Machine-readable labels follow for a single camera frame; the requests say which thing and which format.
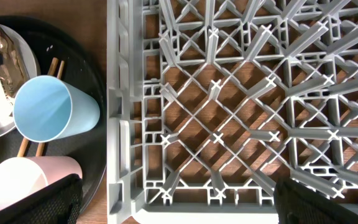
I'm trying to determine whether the left wooden chopstick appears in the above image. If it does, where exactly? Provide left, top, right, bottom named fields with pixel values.
left=14, top=58, right=64, bottom=157

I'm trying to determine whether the round black tray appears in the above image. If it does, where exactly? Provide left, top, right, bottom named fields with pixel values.
left=0, top=16, right=107, bottom=213

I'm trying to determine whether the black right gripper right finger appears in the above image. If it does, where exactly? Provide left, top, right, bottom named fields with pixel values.
left=273, top=178, right=358, bottom=224

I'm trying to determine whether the pink plastic cup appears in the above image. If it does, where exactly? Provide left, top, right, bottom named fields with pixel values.
left=0, top=156, right=83, bottom=211

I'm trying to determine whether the grey dishwasher rack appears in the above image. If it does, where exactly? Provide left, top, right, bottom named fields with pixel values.
left=106, top=0, right=358, bottom=223

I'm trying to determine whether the blue plastic cup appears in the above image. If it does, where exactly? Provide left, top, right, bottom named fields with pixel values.
left=12, top=75, right=101, bottom=142

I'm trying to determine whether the gold foil snack wrapper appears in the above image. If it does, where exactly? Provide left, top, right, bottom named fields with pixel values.
left=0, top=26, right=29, bottom=104

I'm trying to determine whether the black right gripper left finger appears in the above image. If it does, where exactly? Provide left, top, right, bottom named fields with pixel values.
left=0, top=174, right=83, bottom=224

